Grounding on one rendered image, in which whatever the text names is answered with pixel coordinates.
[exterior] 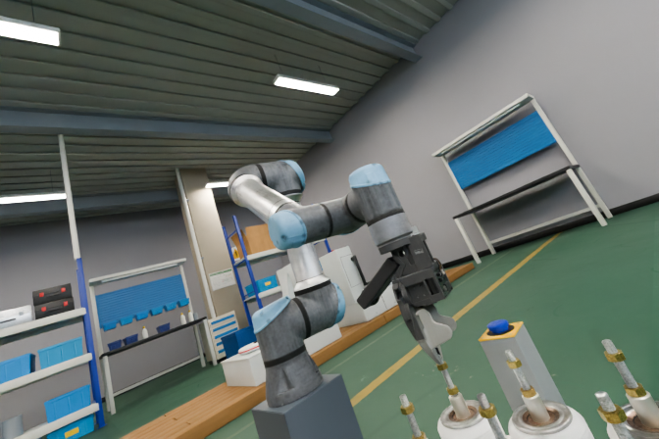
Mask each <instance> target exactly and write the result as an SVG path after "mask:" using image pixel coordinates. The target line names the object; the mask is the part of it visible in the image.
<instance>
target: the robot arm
mask: <svg viewBox="0 0 659 439"><path fill-rule="evenodd" d="M304 181H305V176H304V173H303V171H302V169H301V168H300V167H299V166H298V165H297V164H296V163H295V162H293V161H290V160H287V161H283V160H280V161H277V162H269V163H262V164H255V165H248V166H245V167H242V168H240V169H239V170H237V171H236V172H235V173H234V174H233V175H232V176H231V178H230V179H229V181H228V195H229V197H230V199H231V200H232V201H233V202H234V203H235V204H237V205H238V206H240V207H244V208H248V209H249V210H250V211H251V212H252V213H254V214H255V215H256V216H257V217H259V218H260V219H261V220H263V221H264V222H265V223H266V224H267V225H268V228H269V233H270V237H271V240H272V241H273V242H274V245H275V246H276V248H278V249H279V250H286V251H287V255H288V257H289V260H290V264H291V267H292V270H293V274H294V277H295V280H296V286H295V288H294V290H293V292H294V295H295V298H292V299H291V298H290V297H289V296H288V295H286V296H284V297H282V298H280V299H278V300H276V301H274V302H272V303H271V304H270V305H268V306H266V307H264V308H263V309H261V310H259V311H257V312H256V313H255V314H254V315H253V317H252V323H253V327H254V334H255V335H256V338H257V342H258V345H259V349H260V352H261V356H262V359H263V363H264V366H265V370H266V400H267V404H268V407H269V408H278V407H282V406H285V405H287V404H290V403H292V402H295V401H297V400H299V399H301V398H303V397H304V396H306V395H308V394H309V393H311V392H312V391H314V390H315V389H316V388H317V387H319V386H320V385H321V384H322V382H323V380H324V379H323V376H322V373H321V371H320V369H319V368H318V366H317V365H316V364H315V362H314V361H313V359H312V358H311V356H310V355H309V354H308V352H307V349H306V346H305V343H304V340H305V339H307V338H309V337H311V336H313V335H315V334H317V333H319V332H322V331H324V330H326V329H328V328H331V327H333V326H334V325H335V324H337V323H339V322H341V321H342V319H343V318H344V314H345V299H344V296H343V293H342V291H341V289H339V286H338V285H337V284H336V283H333V282H331V281H330V278H329V277H328V276H326V275H324V274H323V271H322V268H321V265H320V262H319V259H318V255H317V252H316V249H315V246H314V243H313V242H315V241H318V240H322V239H325V238H329V237H333V236H335V235H347V234H350V233H353V232H355V231H356V230H358V229H359V228H360V227H361V226H363V225H364V224H367V226H368V228H369V230H370V232H371V235H372V237H373V240H374V242H375V244H376V246H377V247H379V251H380V254H381V255H383V254H386V253H388V252H390V253H391V255H392V257H389V258H387V259H386V260H385V262H384V263H383V264H382V266H381V267H380V269H379V270H378V272H377V273H376V274H375V276H374V277H373V278H372V280H371V281H370V282H369V284H368V285H367V286H366V287H365V288H364V289H363V290H362V292H361V295H360V296H359V297H358V299H357V303H358V304H359V305H360V306H361V307H362V308H363V309H364V310H366V309H367V308H369V307H370V306H373V305H375V304H376V303H377V302H378V301H379V300H380V296H381V294H382V293H383V292H384V291H385V289H386V288H387V287H388V285H389V284H390V283H391V282H392V290H393V294H394V297H395V300H396V302H397V304H398V306H399V309H400V312H401V315H402V317H403V319H404V321H405V323H406V325H407V327H408V328H409V330H410V332H411V333H412V335H413V337H414V338H415V340H416V341H417V342H418V343H419V345H420V346H421V347H422V349H423V350H424V351H425V352H426V353H427V354H428V355H429V356H430V357H431V358H432V359H433V360H434V361H435V362H436V363H437V364H438V365H441V360H440V358H439V355H441V357H442V360H443V356H442V352H441V348H440V345H441V344H443V343H444V342H446V341H448V340H449V339H451V337H452V332H453V331H454V330H455V329H456V327H457V324H456V321H455V320H454V318H452V317H446V316H442V315H440V314H439V313H438V311H437V309H436V307H435V305H434V303H437V302H438V301H440V300H444V299H446V297H447V296H448V295H449V293H450V292H451V290H452V289H453V287H452V285H451V283H450V281H449V279H448V277H447V275H446V273H445V270H444V268H443V266H442V264H441V262H440V261H438V260H437V259H436V258H433V257H432V255H431V251H430V249H429V247H428V245H427V243H426V241H425V240H426V239H427V237H426V236H425V234H424V233H419V234H416V235H414V234H413V235H411V233H413V229H412V227H411V224H410V222H409V221H408V219H407V216H406V214H405V212H404V210H403V208H402V206H401V204H400V201H399V199H398V197H397V195H396V193H395V191H394V188H393V186H392V184H391V180H390V179H389V178H388V176H387V174H386V172H385V170H384V168H383V166H382V165H380V164H369V165H366V166H363V167H360V168H359V169H357V170H355V171H354V172H352V173H351V174H350V175H349V183H350V188H352V190H351V191H350V192H349V193H348V194H346V195H345V196H344V197H342V198H340V199H335V200H331V201H326V202H323V203H318V204H314V205H309V206H301V203H300V200H301V198H302V197H303V194H302V192H303V191H304V189H305V182H304ZM403 251H404V253H405V255H404V254H403ZM435 259H436V260H437V261H436V262H435V261H434V260H435Z"/></svg>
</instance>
